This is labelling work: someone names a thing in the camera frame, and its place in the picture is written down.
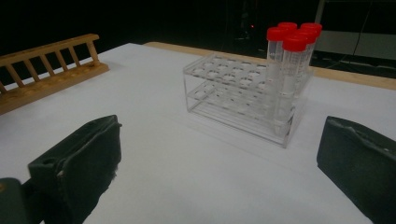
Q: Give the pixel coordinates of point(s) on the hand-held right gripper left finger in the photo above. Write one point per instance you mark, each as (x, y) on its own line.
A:
(84, 161)

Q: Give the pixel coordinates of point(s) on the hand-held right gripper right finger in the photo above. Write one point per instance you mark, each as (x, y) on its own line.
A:
(361, 168)

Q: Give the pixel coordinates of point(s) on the wooden test tube rack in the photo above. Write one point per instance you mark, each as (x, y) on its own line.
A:
(46, 85)

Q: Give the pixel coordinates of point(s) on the red-capped clear test tube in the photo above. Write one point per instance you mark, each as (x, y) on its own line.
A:
(292, 45)
(308, 35)
(275, 34)
(312, 26)
(287, 25)

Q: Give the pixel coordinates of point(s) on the clear acrylic test tube rack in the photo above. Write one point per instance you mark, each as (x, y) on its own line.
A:
(224, 93)

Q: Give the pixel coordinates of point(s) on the white table sheet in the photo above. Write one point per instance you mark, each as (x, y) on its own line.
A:
(186, 186)

